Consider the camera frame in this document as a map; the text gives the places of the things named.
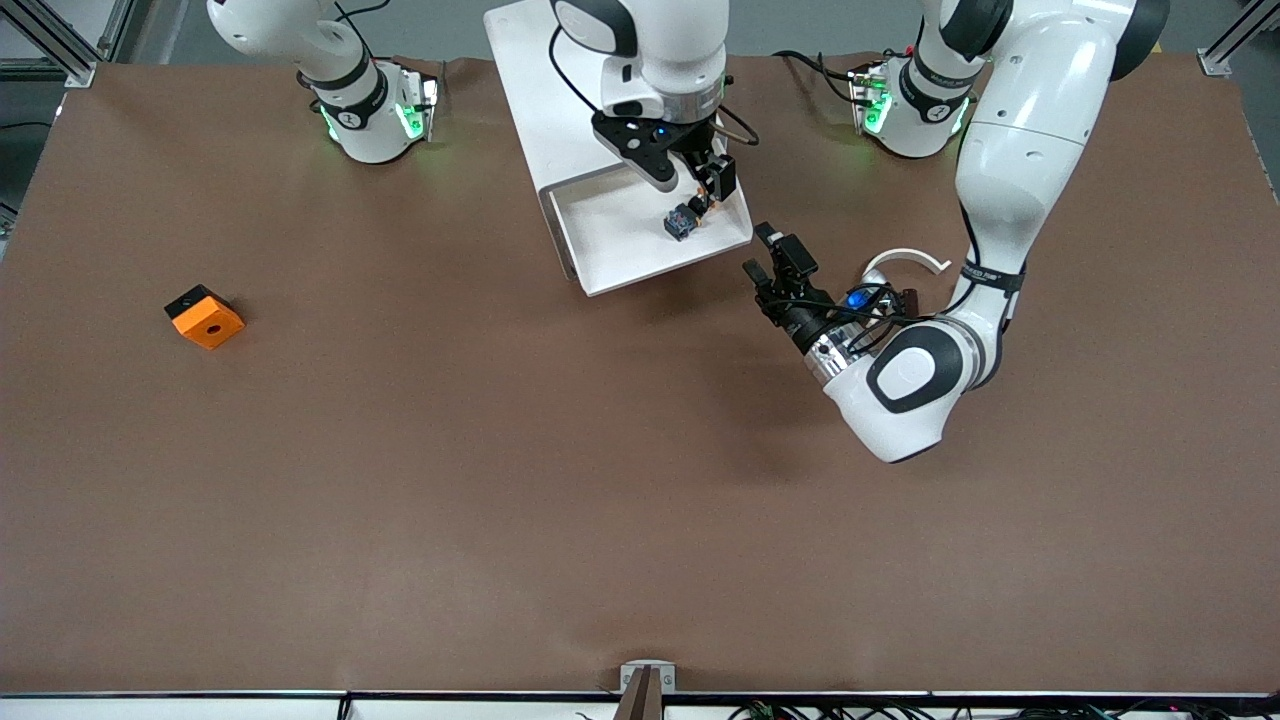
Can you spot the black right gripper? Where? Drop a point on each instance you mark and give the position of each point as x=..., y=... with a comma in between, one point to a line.
x=716, y=176

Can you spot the yellow-capped black push button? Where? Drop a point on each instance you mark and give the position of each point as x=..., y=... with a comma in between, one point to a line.
x=680, y=225

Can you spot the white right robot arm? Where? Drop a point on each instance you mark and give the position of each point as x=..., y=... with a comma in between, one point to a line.
x=670, y=50

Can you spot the orange and black block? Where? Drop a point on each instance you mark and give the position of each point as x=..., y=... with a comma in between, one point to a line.
x=210, y=325

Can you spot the white table edge rail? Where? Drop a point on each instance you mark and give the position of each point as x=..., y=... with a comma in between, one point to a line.
x=200, y=708

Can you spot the grey metal bracket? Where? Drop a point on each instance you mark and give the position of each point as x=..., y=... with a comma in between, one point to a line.
x=630, y=672

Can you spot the aluminium frame post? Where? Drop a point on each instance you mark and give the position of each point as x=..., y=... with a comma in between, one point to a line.
x=55, y=40
x=1225, y=50

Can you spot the brown table cover mat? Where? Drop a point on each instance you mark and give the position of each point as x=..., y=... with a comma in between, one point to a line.
x=500, y=500

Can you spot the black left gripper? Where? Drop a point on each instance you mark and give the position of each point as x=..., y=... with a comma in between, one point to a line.
x=797, y=315

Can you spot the white curved plastic clamp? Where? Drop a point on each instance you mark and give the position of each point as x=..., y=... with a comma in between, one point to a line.
x=905, y=253

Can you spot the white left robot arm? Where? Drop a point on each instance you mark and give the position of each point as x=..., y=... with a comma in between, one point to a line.
x=1030, y=150

